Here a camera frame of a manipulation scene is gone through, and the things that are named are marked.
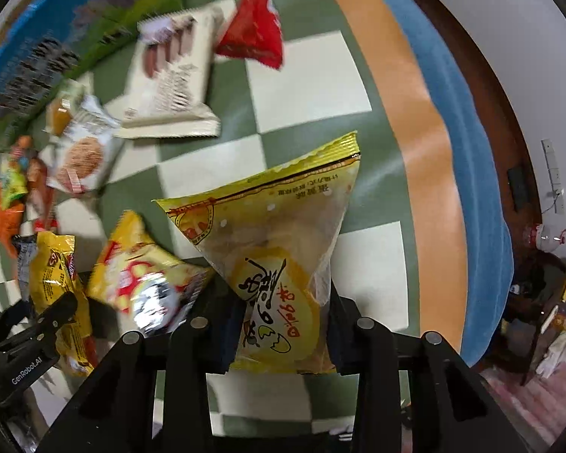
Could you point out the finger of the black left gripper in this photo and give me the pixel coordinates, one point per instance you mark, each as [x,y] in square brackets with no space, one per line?
[28,344]

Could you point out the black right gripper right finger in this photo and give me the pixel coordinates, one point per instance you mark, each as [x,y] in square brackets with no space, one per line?
[419,382]

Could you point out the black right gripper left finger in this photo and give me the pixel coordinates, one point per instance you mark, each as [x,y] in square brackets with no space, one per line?
[149,393]

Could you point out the yellow guoba snack bag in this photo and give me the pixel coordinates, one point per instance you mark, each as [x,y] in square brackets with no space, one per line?
[143,281]

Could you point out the yellow egg cake packet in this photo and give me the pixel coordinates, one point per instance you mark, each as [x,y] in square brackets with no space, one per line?
[271,238]

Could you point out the white Franzzi cookie packet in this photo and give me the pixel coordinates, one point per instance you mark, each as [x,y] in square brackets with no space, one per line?
[167,80]

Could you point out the orange snack packet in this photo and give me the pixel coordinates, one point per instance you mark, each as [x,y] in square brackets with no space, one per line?
[10,223]

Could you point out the brown snack packet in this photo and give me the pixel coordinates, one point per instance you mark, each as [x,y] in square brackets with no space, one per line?
[41,196]

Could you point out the dark bedside table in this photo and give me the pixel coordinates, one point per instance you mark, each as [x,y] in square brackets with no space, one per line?
[526,329]

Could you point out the green colourful candy packet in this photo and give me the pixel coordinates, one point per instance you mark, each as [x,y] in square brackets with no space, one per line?
[13,171]

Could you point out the white round cracker packet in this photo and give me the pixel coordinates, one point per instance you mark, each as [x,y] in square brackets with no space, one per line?
[86,150]

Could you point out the clear packet with orange ball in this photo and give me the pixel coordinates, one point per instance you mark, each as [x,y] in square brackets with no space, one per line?
[65,105]

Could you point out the blue and green carton box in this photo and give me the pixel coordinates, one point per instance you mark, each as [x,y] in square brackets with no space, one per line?
[56,40]

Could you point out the green white checkered bedsheet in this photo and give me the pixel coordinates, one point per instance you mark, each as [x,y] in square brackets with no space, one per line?
[424,244]

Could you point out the red triangular snack packet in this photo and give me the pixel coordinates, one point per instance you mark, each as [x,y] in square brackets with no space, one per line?
[253,32]

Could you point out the white wall power strip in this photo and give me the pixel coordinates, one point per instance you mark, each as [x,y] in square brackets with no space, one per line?
[554,176]

